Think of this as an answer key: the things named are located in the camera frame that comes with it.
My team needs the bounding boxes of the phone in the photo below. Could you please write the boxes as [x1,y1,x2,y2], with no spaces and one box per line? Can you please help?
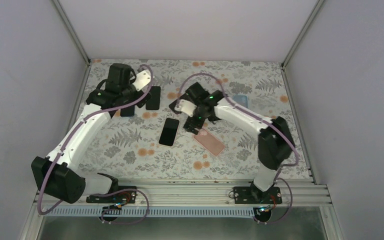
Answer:
[158,118,180,147]
[192,129,225,156]
[207,115,221,122]

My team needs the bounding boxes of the black smartphone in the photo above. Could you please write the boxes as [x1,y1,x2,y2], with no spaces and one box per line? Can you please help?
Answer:
[145,86,161,111]
[119,105,136,117]

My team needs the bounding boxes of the light blue phone case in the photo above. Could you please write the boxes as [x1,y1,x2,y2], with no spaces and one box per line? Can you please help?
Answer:
[232,94,248,108]

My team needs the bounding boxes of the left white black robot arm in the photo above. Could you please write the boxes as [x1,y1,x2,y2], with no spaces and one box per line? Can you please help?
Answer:
[31,63,154,204]

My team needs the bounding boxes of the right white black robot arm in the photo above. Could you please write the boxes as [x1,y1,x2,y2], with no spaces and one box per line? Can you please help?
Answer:
[169,82,295,204]

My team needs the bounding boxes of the floral patterned table mat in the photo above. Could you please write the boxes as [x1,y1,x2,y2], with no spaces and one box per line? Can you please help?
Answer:
[79,59,302,180]

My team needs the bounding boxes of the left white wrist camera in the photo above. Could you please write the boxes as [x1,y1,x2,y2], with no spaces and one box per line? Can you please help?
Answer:
[132,70,151,92]

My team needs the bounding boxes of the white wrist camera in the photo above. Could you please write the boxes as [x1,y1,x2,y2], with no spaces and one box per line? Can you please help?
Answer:
[132,70,151,92]
[174,99,197,117]

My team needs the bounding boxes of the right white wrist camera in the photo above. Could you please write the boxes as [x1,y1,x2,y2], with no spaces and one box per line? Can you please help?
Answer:
[174,99,197,117]

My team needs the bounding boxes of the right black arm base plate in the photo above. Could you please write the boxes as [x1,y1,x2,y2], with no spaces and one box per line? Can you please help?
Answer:
[231,186,283,205]

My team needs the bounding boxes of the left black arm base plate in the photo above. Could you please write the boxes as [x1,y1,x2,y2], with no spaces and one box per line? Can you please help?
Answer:
[86,185,137,205]

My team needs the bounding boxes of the grey slotted cable duct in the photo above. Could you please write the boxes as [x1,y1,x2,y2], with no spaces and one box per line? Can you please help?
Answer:
[48,205,255,218]

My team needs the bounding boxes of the aluminium front rail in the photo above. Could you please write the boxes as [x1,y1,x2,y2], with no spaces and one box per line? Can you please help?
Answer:
[32,180,333,208]

